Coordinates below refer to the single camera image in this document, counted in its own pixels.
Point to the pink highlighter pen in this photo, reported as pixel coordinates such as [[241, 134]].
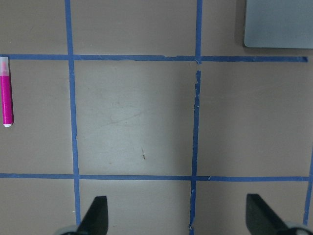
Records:
[[6, 92]]

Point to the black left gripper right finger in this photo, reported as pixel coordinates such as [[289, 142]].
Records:
[[261, 219]]

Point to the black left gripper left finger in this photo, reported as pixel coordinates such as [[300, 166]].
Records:
[[96, 220]]

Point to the grey closed laptop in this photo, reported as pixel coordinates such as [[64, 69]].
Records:
[[279, 24]]

